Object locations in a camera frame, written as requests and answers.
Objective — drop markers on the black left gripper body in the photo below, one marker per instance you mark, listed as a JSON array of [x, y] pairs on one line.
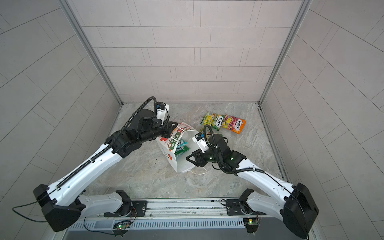
[[155, 131]]

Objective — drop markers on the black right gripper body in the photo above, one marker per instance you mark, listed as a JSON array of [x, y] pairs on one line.
[[210, 156]]

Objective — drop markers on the green snack pack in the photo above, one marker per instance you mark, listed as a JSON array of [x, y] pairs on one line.
[[181, 151]]

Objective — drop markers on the white floral paper bag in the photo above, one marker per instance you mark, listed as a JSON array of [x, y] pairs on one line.
[[168, 147]]

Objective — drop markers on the orange pink candy bag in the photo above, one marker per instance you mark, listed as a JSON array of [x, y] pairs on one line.
[[233, 124]]

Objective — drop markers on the green yellow candy bag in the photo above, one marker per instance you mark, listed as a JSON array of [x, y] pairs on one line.
[[212, 119]]

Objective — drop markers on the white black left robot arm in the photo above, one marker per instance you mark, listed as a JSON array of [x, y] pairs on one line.
[[63, 203]]

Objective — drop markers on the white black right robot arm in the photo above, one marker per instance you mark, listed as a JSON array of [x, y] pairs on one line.
[[278, 189]]

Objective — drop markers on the teal snack pack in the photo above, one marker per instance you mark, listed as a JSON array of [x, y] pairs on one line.
[[181, 144]]

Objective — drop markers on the right green circuit board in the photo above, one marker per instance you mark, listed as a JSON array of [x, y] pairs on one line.
[[251, 225]]

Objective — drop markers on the green circuit board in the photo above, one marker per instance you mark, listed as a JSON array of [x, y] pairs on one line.
[[122, 226], [251, 225]]

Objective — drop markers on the white ventilation grille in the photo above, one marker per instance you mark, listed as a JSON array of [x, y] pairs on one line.
[[162, 224]]

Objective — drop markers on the left green circuit board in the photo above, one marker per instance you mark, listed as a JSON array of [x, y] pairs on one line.
[[122, 226]]

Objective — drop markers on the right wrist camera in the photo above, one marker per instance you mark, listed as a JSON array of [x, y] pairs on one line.
[[199, 139]]

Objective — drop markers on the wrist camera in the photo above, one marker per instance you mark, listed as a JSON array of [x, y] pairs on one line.
[[199, 139], [162, 111]]

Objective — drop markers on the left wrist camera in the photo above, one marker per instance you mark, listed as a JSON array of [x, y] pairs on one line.
[[162, 111]]

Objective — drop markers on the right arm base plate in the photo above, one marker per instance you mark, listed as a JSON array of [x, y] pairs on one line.
[[235, 207]]

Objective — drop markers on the aluminium mounting rail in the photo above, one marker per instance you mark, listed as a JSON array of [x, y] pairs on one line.
[[195, 207]]

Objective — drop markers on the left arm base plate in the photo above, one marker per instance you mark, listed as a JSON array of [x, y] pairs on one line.
[[133, 209]]

